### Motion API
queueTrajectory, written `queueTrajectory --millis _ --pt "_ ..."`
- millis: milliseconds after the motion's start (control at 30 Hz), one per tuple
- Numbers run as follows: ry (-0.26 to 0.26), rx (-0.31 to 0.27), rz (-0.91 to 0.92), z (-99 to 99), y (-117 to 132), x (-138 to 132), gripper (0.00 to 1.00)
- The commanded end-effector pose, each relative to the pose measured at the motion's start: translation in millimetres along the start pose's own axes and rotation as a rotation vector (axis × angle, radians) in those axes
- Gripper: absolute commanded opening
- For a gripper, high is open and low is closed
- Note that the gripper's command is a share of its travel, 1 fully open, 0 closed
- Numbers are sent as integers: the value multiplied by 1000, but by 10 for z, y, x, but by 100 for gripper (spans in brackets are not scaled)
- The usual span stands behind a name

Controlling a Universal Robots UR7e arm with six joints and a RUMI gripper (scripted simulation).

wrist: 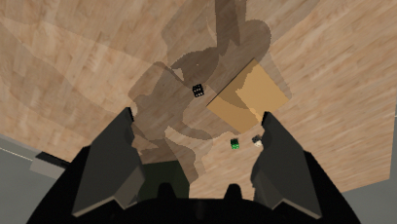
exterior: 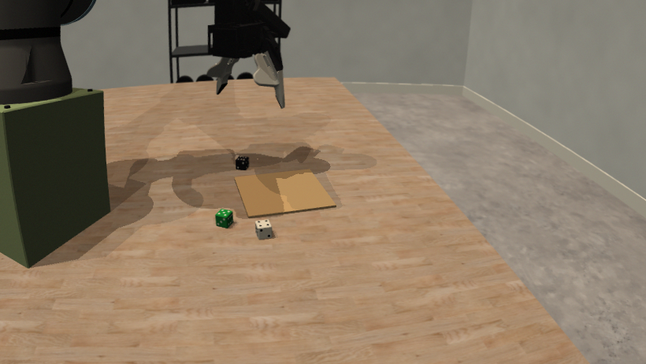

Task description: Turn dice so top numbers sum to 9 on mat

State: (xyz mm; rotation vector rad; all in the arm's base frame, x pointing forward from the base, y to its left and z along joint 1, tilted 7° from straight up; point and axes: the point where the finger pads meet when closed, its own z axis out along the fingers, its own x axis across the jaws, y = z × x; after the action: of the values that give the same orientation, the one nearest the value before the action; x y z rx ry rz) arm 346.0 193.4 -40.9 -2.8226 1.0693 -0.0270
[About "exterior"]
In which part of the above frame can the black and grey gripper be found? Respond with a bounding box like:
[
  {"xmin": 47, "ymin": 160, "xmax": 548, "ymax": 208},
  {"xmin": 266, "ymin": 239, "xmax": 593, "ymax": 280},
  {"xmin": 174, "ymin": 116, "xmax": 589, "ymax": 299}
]
[{"xmin": 207, "ymin": 0, "xmax": 285, "ymax": 109}]

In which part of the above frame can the black die with white pips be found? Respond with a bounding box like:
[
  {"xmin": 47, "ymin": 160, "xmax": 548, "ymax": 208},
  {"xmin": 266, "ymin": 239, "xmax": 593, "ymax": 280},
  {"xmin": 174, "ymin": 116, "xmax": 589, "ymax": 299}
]
[{"xmin": 236, "ymin": 156, "xmax": 249, "ymax": 170}]

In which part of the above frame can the beige and black die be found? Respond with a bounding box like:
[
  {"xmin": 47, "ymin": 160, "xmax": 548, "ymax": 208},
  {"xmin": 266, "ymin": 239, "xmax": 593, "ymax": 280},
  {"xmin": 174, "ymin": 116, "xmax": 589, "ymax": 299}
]
[{"xmin": 255, "ymin": 220, "xmax": 272, "ymax": 240}]

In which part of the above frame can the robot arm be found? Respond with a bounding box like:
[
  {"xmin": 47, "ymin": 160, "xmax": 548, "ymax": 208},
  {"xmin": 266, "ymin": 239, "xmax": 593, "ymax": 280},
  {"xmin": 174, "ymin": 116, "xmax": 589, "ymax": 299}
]
[{"xmin": 0, "ymin": 0, "xmax": 291, "ymax": 105}]

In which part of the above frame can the green die with white pips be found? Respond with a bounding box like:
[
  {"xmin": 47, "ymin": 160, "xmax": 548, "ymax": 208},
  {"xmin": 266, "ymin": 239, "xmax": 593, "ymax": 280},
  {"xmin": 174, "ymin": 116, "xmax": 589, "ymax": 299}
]
[{"xmin": 215, "ymin": 209, "xmax": 233, "ymax": 228}]

